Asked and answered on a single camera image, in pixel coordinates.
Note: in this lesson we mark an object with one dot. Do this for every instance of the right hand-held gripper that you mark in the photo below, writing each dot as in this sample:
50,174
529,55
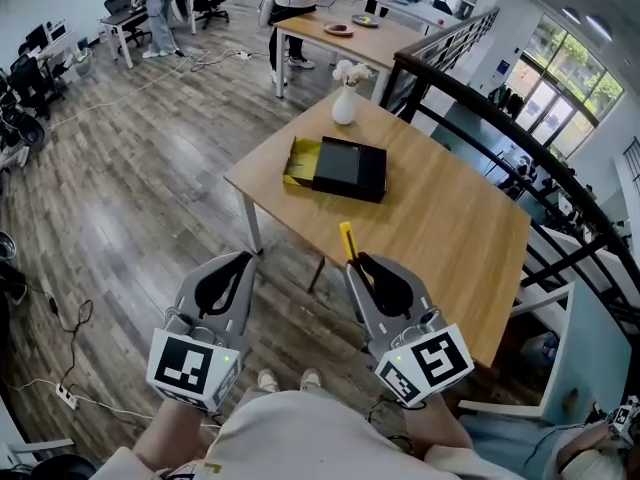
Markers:
430,363

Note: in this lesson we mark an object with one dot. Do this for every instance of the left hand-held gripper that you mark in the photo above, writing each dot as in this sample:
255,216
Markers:
182,365

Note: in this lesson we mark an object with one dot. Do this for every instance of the yellow small item cutter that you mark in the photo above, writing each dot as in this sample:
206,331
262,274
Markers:
346,240

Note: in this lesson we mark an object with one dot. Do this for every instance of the black box with yellow drawer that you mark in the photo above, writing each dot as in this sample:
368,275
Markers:
350,168

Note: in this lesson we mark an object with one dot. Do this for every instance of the person's left forearm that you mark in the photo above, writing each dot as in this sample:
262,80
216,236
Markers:
175,433

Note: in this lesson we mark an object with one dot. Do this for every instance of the person's right forearm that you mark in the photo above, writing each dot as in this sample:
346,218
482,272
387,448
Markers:
435,428

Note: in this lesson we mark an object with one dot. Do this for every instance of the wooden table with white legs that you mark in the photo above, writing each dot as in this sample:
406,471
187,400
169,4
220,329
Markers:
440,228

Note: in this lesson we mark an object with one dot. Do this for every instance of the person's left white shoe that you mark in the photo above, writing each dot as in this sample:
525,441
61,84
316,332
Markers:
268,381

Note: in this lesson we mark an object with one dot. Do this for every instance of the person's white shoe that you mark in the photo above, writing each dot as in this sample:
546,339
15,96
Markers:
268,381
311,379

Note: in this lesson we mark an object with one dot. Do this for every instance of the person's right white shoe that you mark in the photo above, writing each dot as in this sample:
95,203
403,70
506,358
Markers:
311,379

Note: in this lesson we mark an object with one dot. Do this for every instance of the person's beige clothing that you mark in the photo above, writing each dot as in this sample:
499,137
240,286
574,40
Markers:
310,443

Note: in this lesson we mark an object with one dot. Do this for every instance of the white ceramic vase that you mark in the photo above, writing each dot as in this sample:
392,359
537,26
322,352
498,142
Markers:
344,105

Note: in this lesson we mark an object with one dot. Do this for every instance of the white power strip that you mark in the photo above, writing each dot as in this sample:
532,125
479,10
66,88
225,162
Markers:
242,55
67,396

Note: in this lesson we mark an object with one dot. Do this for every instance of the black metal railing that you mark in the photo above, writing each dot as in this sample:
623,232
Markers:
465,85

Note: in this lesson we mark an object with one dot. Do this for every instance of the glass entrance doors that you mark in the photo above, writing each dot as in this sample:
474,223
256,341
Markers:
555,110

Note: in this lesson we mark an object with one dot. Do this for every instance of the long wooden table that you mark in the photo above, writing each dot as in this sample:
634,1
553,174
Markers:
370,43

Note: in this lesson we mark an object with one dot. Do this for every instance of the grey waste bin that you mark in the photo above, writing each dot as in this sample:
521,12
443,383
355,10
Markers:
83,63

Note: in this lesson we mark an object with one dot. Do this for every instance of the pink plate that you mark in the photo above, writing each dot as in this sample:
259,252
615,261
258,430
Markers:
339,29

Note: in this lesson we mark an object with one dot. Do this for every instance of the grey plate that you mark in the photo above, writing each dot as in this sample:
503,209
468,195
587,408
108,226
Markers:
365,20

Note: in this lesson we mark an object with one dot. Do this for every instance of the white desk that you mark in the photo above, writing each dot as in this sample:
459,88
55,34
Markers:
120,20

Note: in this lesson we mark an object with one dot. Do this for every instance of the computer monitor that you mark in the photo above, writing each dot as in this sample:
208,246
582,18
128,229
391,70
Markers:
37,37

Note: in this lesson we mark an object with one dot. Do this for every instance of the white metal frame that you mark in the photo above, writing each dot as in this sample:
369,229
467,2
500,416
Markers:
560,328

